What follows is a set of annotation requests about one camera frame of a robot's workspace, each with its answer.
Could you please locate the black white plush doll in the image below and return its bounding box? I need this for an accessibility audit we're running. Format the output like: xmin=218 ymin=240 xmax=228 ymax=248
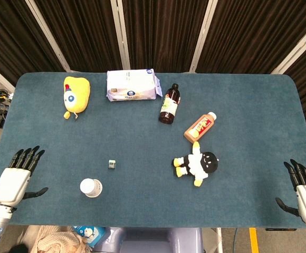
xmin=171 ymin=141 xmax=219 ymax=188

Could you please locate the beige knitted cloth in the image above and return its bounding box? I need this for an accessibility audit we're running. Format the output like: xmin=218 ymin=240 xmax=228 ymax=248
xmin=30 ymin=225 xmax=90 ymax=253

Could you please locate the white tissue pack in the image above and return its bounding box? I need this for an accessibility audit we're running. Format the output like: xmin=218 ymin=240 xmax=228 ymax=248
xmin=106 ymin=69 xmax=163 ymax=102

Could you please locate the dark brown drink bottle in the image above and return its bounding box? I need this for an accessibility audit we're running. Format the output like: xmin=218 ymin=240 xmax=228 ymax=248
xmin=158 ymin=83 xmax=181 ymax=125

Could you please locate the yellow floor tape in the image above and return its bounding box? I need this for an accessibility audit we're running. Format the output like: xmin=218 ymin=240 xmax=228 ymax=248
xmin=248 ymin=228 xmax=260 ymax=253

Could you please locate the blue felt table mat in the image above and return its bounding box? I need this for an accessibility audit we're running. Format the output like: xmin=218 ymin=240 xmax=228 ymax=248
xmin=0 ymin=72 xmax=306 ymax=229

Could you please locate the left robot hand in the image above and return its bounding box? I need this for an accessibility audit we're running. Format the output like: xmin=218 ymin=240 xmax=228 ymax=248
xmin=0 ymin=145 xmax=49 ymax=208

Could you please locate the yellow plush toy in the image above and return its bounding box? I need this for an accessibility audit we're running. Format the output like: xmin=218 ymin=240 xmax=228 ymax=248
xmin=63 ymin=76 xmax=91 ymax=121

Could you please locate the orange labelled drink bottle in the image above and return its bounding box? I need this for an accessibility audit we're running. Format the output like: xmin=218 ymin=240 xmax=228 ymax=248
xmin=183 ymin=111 xmax=217 ymax=144

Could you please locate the white paper cup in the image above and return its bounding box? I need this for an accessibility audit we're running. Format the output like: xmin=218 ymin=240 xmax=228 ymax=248
xmin=79 ymin=178 xmax=103 ymax=198

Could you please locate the blue cartoon print package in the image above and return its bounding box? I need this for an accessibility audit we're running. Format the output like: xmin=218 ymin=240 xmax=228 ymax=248
xmin=72 ymin=226 xmax=109 ymax=248

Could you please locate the lavender robot base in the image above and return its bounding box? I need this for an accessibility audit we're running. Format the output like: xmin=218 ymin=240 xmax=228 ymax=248
xmin=92 ymin=227 xmax=204 ymax=253

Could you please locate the dark pleated curtain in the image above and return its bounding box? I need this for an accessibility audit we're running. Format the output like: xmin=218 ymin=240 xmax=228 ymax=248
xmin=0 ymin=0 xmax=306 ymax=131

